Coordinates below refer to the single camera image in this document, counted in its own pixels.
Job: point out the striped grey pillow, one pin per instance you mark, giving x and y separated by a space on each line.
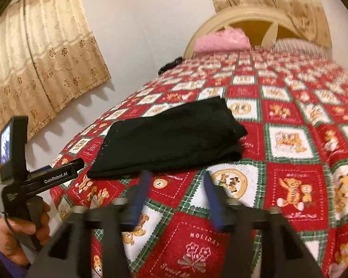
301 47

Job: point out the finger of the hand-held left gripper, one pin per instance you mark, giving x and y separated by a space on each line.
72 163

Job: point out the person's left hand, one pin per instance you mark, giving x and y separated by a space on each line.
16 240

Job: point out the person's left forearm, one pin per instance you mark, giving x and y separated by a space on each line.
8 266

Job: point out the red printed blanket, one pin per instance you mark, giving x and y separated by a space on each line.
278 127

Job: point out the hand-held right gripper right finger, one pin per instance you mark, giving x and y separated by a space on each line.
214 201

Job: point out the small black object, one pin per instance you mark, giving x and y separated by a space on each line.
169 65

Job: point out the cream wooden headboard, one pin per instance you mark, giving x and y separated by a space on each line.
249 16

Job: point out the pink pillow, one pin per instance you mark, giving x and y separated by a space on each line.
220 42

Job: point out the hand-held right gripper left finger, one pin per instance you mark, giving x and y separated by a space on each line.
139 192

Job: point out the black pants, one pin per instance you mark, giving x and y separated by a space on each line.
174 139

